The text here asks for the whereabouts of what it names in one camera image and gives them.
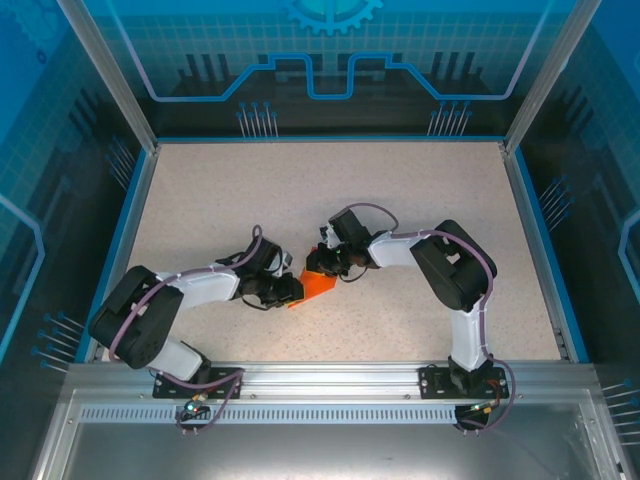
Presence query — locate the aluminium frame post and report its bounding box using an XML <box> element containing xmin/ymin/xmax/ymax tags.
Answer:
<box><xmin>503</xmin><ymin>0</ymin><xmax>604</xmax><ymax>154</ymax></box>
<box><xmin>55</xmin><ymin>0</ymin><xmax>160</xmax><ymax>154</ymax></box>

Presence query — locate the orange square paper sheet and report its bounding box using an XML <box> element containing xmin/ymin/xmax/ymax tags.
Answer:
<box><xmin>287</xmin><ymin>244</ymin><xmax>337</xmax><ymax>312</ymax></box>

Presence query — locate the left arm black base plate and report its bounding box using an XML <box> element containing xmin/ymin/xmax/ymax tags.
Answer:
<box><xmin>152</xmin><ymin>366</ymin><xmax>245</xmax><ymax>400</ymax></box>

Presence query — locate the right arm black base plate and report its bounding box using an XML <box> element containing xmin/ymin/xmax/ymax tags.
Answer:
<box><xmin>418</xmin><ymin>364</ymin><xmax>511</xmax><ymax>400</ymax></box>

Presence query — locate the grey metal shelf plate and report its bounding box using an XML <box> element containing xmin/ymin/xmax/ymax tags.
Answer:
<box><xmin>29</xmin><ymin>399</ymin><xmax>626</xmax><ymax>480</ymax></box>

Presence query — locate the aluminium mounting rail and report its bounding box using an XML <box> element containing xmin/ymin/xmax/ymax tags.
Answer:
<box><xmin>67</xmin><ymin>360</ymin><xmax>599</xmax><ymax>401</ymax></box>

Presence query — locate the cable plug with green light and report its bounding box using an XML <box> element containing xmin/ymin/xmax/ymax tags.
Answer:
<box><xmin>183</xmin><ymin>393</ymin><xmax>210</xmax><ymax>417</ymax></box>

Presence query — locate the slotted metal cable duct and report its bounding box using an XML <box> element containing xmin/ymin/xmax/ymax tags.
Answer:
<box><xmin>79</xmin><ymin>405</ymin><xmax>584</xmax><ymax>425</ymax></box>

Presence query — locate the blue table edge strip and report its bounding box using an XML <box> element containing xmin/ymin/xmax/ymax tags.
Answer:
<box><xmin>73</xmin><ymin>147</ymin><xmax>151</xmax><ymax>364</ymax></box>
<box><xmin>513</xmin><ymin>147</ymin><xmax>590</xmax><ymax>364</ymax></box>

